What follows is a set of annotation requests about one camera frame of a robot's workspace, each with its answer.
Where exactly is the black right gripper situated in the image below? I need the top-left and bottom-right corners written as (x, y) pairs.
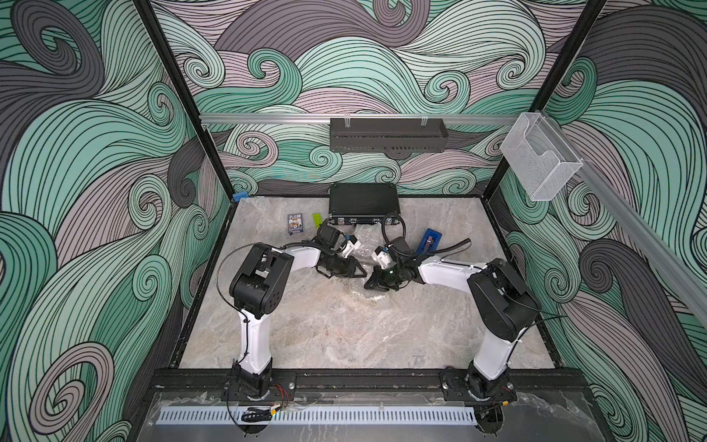
top-left (363, 263), bottom-right (405, 291)

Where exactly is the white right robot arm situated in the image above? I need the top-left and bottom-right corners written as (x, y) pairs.
top-left (365, 256), bottom-right (539, 401)

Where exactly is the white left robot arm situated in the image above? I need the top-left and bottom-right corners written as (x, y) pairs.
top-left (228, 241), bottom-right (367, 398)

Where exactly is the blue tape dispenser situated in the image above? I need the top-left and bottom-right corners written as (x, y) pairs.
top-left (417, 228), bottom-right (442, 255)

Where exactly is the green toy brick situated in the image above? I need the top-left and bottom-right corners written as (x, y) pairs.
top-left (312, 213), bottom-right (323, 228)

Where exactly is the black hard case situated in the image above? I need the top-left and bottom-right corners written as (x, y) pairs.
top-left (328, 183), bottom-right (401, 226)

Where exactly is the blue playing cards box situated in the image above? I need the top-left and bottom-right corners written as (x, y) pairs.
top-left (287, 213), bottom-right (305, 236)

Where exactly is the blue toy brick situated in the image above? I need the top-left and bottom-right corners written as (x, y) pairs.
top-left (232, 192), bottom-right (250, 203)

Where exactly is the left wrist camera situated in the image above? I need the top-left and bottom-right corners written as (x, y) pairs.
top-left (341, 235), bottom-right (362, 259)

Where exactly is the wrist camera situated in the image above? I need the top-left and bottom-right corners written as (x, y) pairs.
top-left (371, 246), bottom-right (394, 270)
top-left (341, 235), bottom-right (362, 259)

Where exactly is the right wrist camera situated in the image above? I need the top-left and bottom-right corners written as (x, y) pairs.
top-left (371, 246), bottom-right (394, 270)

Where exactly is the black wall shelf tray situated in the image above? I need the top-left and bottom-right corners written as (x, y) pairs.
top-left (329, 117), bottom-right (449, 155)

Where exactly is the white slotted cable duct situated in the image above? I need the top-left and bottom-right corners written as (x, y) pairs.
top-left (155, 405), bottom-right (477, 427)

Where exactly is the clear acrylic wall holder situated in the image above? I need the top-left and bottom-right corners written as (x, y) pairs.
top-left (501, 112), bottom-right (583, 202)

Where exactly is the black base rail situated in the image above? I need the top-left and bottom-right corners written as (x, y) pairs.
top-left (148, 368), bottom-right (588, 404)

